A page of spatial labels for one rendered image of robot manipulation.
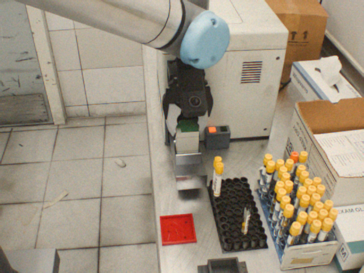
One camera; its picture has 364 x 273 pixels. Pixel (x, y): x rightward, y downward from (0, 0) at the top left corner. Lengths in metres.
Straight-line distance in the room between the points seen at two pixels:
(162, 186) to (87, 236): 1.07
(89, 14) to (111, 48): 1.87
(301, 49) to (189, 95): 0.71
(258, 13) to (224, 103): 0.22
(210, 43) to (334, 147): 0.52
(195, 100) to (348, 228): 0.37
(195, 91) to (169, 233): 0.29
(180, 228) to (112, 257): 1.04
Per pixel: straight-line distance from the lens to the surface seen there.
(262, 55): 0.87
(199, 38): 0.49
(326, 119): 0.97
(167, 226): 0.80
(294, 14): 1.28
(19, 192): 2.19
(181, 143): 0.83
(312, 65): 1.26
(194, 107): 0.69
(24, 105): 2.51
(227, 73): 0.87
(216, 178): 0.79
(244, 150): 0.97
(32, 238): 1.97
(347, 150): 0.95
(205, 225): 0.81
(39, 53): 2.29
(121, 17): 0.44
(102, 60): 2.34
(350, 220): 0.79
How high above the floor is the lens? 1.52
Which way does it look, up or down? 40 degrees down
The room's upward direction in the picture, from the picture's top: straight up
